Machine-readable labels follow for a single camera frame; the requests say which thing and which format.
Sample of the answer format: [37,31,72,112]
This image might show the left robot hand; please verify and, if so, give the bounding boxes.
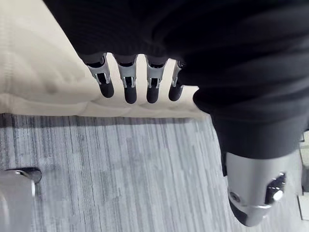
[42,0,309,227]

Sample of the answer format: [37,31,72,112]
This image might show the beige quilted sofa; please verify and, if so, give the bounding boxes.
[0,0,210,119]

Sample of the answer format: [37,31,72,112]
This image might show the silver robot leg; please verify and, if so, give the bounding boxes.
[0,174,36,232]

